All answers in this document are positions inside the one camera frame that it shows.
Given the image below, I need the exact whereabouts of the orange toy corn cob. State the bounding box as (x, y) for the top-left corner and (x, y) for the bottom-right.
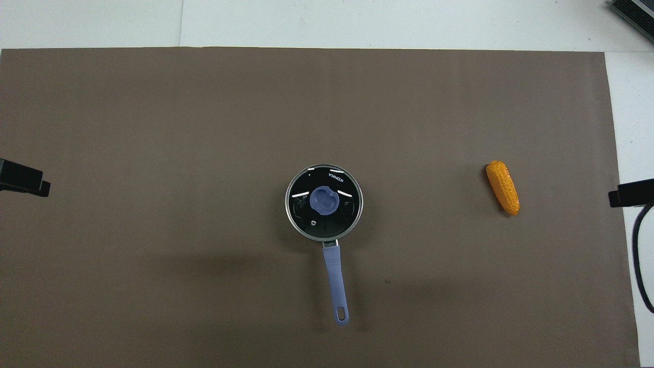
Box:
(485, 160), (521, 216)

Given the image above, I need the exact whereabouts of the glass lid with blue knob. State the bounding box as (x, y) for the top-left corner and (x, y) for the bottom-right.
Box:
(286, 165), (363, 241)

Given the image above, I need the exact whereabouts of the dark ridged metal box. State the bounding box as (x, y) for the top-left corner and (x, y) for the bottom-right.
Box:
(609, 0), (654, 44)

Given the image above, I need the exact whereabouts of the brown table mat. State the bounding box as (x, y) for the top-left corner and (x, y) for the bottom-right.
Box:
(0, 47), (642, 368)

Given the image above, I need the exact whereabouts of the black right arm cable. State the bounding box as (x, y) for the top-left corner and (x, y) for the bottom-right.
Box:
(632, 202), (654, 314)

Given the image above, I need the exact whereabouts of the dark pot with blue handle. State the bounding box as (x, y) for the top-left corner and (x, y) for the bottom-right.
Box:
(285, 164), (364, 326)

